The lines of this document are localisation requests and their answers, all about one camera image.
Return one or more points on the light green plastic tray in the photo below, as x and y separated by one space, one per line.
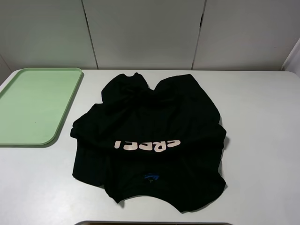
34 103

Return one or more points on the black short sleeve t-shirt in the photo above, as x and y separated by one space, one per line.
165 142

